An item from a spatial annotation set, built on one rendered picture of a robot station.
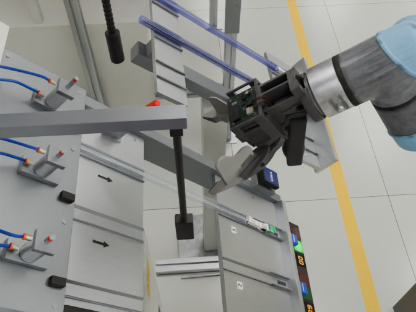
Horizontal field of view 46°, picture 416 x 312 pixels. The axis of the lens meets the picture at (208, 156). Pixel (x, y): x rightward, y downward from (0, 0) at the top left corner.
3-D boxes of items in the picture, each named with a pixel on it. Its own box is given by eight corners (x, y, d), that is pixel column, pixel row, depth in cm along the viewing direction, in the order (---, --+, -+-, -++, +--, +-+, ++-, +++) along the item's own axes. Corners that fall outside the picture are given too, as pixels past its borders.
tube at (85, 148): (269, 228, 103) (273, 226, 102) (270, 234, 102) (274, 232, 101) (54, 134, 72) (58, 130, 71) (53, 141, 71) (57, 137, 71)
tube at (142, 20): (304, 111, 124) (307, 109, 124) (305, 115, 124) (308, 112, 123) (138, 18, 95) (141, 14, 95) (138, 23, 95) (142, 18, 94)
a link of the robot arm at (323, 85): (347, 76, 71) (361, 119, 66) (319, 90, 73) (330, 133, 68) (326, 46, 66) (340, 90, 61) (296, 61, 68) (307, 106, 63)
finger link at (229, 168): (190, 180, 70) (229, 130, 70) (213, 195, 74) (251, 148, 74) (201, 190, 68) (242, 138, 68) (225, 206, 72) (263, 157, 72)
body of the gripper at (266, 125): (221, 93, 72) (293, 55, 67) (251, 121, 78) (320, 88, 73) (226, 134, 68) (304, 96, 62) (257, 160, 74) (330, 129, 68)
